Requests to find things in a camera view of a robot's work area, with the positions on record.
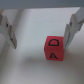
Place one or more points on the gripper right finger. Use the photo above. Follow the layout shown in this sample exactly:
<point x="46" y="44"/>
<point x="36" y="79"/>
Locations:
<point x="74" y="26"/>

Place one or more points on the wooden drawer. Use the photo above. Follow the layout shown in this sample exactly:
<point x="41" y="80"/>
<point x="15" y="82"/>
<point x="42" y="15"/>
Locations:
<point x="31" y="33"/>

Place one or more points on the pink block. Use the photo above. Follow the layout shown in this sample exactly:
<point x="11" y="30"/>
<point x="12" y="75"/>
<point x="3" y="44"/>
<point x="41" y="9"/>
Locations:
<point x="55" y="48"/>

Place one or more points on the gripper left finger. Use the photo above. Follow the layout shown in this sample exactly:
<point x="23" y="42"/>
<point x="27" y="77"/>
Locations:
<point x="9" y="31"/>

